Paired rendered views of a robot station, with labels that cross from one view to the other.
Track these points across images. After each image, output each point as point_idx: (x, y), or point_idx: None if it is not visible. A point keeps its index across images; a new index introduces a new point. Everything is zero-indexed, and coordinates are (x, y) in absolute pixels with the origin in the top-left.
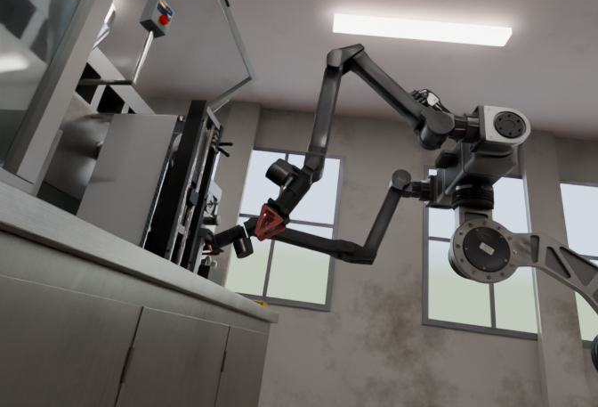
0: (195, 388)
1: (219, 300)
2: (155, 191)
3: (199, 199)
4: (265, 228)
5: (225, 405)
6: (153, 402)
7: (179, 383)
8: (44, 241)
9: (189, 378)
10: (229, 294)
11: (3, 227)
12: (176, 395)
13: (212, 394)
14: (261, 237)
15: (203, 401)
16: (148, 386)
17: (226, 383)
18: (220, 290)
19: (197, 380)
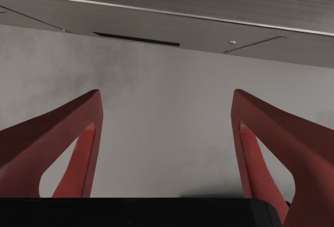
0: (177, 24)
1: (148, 18)
2: None
3: None
4: (70, 166)
5: (314, 47)
6: (61, 10)
7: (117, 14)
8: None
9: (145, 18)
10: (213, 22)
11: None
12: (120, 17)
13: (249, 36)
14: (236, 115)
15: (216, 32)
16: (30, 2)
17: (314, 43)
18: (138, 12)
19: (182, 23)
